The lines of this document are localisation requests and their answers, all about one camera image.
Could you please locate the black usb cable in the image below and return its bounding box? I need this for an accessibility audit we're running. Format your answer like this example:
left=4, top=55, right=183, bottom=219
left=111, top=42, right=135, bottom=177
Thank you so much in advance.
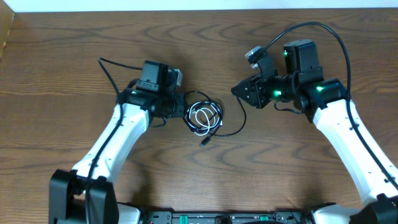
left=182, top=90, right=248, bottom=148

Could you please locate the white usb cable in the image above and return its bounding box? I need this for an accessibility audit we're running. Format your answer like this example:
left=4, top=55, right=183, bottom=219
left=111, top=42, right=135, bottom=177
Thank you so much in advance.
left=188, top=101, right=223, bottom=137

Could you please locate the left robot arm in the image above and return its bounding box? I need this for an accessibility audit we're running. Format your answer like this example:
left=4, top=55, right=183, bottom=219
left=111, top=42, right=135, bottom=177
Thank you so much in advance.
left=48, top=60, right=186, bottom=223

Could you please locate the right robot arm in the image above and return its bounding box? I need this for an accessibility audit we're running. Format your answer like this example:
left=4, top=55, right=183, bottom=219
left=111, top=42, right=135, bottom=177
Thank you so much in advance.
left=231, top=39, right=397, bottom=223

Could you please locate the cardboard box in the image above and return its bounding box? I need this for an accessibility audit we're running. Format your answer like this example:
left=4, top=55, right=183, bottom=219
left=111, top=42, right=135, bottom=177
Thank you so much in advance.
left=0, top=0, right=15, bottom=58

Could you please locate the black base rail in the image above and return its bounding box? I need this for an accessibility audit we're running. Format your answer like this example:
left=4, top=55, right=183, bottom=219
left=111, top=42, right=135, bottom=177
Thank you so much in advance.
left=146, top=210, right=382, bottom=224

